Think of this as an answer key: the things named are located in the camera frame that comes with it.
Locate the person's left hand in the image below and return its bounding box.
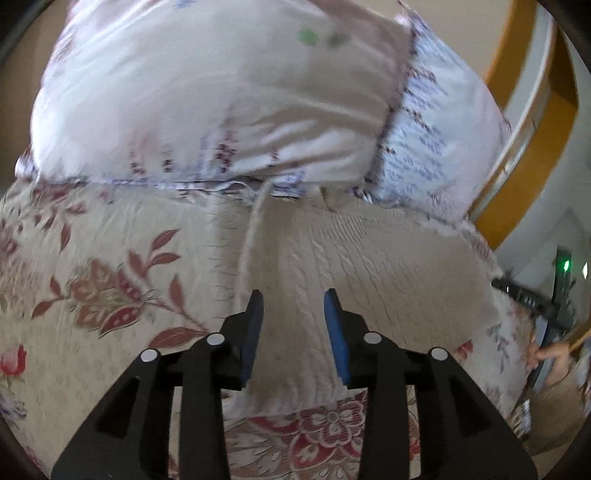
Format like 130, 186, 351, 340
527, 341, 590, 388

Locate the floral bedspread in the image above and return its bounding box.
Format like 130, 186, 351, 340
1, 181, 531, 479

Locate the pink lavender-print pillow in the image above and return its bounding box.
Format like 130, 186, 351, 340
15, 1, 511, 222

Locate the cream knit sweater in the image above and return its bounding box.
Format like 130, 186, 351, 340
204, 192, 500, 418

